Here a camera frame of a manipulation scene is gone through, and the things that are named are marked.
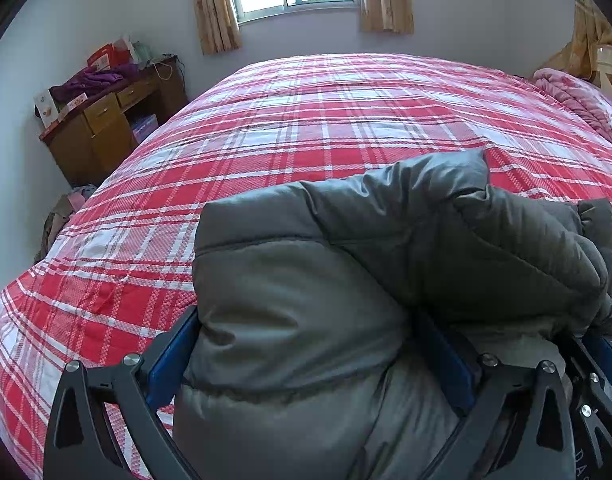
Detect clothes pile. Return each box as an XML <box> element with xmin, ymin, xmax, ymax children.
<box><xmin>33</xmin><ymin>184</ymin><xmax>98</xmax><ymax>264</ymax></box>

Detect wooden desk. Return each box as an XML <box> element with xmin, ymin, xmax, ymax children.
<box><xmin>38</xmin><ymin>56</ymin><xmax>189</xmax><ymax>188</ymax></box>

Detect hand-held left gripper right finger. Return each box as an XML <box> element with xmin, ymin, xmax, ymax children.
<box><xmin>416</xmin><ymin>309</ymin><xmax>578</xmax><ymax>480</ymax></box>

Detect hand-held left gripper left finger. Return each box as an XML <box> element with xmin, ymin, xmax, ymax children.
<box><xmin>42</xmin><ymin>304</ymin><xmax>202</xmax><ymax>480</ymax></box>

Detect yellow cloth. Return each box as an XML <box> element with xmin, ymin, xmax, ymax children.
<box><xmin>546</xmin><ymin>0</ymin><xmax>612</xmax><ymax>81</ymax></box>

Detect grey puffer jacket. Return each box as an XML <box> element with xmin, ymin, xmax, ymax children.
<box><xmin>173</xmin><ymin>149</ymin><xmax>612</xmax><ymax>480</ymax></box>

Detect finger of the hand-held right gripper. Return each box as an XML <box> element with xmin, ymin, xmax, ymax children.
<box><xmin>561</xmin><ymin>334</ymin><xmax>612</xmax><ymax>457</ymax></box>

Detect purple cloth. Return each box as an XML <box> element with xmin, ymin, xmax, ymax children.
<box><xmin>51</xmin><ymin>67</ymin><xmax>138</xmax><ymax>103</ymax></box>

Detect red boxes on desk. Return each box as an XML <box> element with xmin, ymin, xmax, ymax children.
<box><xmin>87</xmin><ymin>45</ymin><xmax>129</xmax><ymax>72</ymax></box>

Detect white box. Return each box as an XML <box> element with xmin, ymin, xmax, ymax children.
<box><xmin>33</xmin><ymin>89</ymin><xmax>62</xmax><ymax>128</ymax></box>

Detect pale green bag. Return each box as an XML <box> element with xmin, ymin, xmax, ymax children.
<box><xmin>128</xmin><ymin>40</ymin><xmax>155</xmax><ymax>69</ymax></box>

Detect blue box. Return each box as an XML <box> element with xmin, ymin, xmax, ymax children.
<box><xmin>131</xmin><ymin>114</ymin><xmax>160</xmax><ymax>144</ymax></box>

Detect wooden chair back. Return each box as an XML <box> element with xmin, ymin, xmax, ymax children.
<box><xmin>590</xmin><ymin>42</ymin><xmax>612</xmax><ymax>98</ymax></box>

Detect pink blanket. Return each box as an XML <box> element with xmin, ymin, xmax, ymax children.
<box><xmin>532</xmin><ymin>67</ymin><xmax>612</xmax><ymax>149</ymax></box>

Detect pink flat box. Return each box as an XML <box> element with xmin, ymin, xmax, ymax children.
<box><xmin>38</xmin><ymin>94</ymin><xmax>90</xmax><ymax>139</ymax></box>

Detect red plaid bed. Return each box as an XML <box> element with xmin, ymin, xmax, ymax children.
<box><xmin>0</xmin><ymin>52</ymin><xmax>612</xmax><ymax>480</ymax></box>

